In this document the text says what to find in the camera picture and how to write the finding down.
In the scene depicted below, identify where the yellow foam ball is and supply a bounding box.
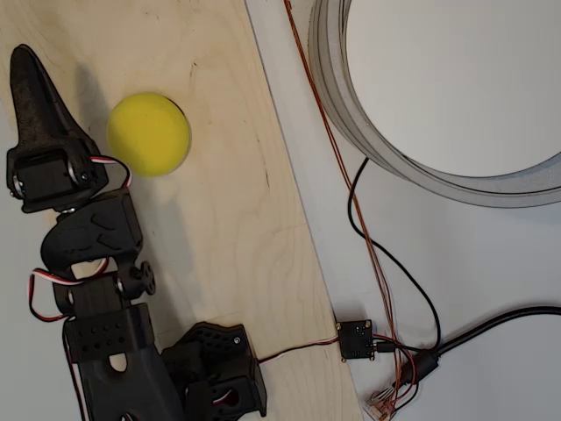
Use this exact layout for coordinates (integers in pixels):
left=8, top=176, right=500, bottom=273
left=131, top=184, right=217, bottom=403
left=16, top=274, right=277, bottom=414
left=106, top=91, right=192, bottom=178

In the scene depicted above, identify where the light plywood board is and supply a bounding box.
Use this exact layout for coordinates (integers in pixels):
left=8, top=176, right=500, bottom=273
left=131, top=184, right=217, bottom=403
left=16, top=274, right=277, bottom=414
left=0, top=0, right=365, bottom=421

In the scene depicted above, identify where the large grey round rim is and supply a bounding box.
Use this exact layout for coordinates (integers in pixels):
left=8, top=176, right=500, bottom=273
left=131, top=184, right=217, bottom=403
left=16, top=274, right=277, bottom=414
left=308, top=0, right=561, bottom=210

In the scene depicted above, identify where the small black controller board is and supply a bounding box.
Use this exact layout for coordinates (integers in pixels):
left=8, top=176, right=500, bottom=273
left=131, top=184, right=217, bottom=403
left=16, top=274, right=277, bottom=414
left=335, top=318, right=377, bottom=363

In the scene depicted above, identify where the white red black servo cable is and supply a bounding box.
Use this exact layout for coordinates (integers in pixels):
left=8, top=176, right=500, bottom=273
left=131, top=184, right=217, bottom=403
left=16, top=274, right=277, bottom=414
left=89, top=155, right=134, bottom=190
left=257, top=335, right=342, bottom=365
left=27, top=258, right=109, bottom=324

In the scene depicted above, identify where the thin copper wire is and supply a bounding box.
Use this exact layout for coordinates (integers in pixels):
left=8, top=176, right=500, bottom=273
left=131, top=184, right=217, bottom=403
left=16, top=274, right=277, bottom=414
left=283, top=0, right=401, bottom=394
left=284, top=0, right=398, bottom=396

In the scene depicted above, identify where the thin black cable with plug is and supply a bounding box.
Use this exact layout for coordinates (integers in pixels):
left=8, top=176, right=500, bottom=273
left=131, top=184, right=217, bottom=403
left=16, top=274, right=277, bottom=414
left=347, top=157, right=442, bottom=355

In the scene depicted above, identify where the clear plastic wire connector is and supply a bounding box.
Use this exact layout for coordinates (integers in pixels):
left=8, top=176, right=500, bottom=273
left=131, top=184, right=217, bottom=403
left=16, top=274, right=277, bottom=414
left=362, top=389, right=401, bottom=421

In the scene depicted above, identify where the black cable connector sleeve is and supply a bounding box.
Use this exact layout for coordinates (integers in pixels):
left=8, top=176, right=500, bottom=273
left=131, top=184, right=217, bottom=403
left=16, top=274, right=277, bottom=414
left=401, top=353, right=442, bottom=388

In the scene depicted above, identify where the thick black cable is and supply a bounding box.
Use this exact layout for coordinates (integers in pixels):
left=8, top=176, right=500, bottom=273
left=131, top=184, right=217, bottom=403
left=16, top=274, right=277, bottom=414
left=437, top=305, right=561, bottom=350
left=439, top=309, right=561, bottom=357

